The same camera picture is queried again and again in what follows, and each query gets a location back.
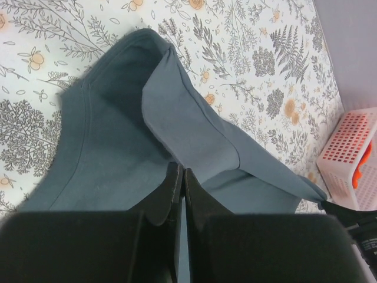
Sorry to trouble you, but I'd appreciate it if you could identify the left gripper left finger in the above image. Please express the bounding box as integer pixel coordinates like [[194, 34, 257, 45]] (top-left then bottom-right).
[[1, 163, 183, 282]]

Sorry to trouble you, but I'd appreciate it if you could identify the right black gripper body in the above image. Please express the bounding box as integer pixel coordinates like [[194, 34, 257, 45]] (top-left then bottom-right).
[[320, 201, 376, 271]]

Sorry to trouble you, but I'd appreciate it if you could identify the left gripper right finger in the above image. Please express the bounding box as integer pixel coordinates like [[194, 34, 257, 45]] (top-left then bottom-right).
[[184, 169, 367, 282]]

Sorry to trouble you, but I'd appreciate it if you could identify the grey blue t shirt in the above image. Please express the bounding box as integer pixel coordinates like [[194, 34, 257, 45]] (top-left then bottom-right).
[[18, 29, 327, 282]]

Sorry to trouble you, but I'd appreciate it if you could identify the crumpled orange t shirt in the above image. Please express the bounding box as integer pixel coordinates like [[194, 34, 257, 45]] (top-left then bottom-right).
[[352, 140, 373, 190]]

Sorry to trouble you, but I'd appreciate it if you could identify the white plastic mesh basket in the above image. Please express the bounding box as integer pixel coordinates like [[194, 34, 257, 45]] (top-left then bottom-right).
[[317, 107, 376, 211]]

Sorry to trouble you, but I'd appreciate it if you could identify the floral patterned table mat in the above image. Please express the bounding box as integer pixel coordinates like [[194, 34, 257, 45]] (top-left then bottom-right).
[[1, 1, 343, 215]]

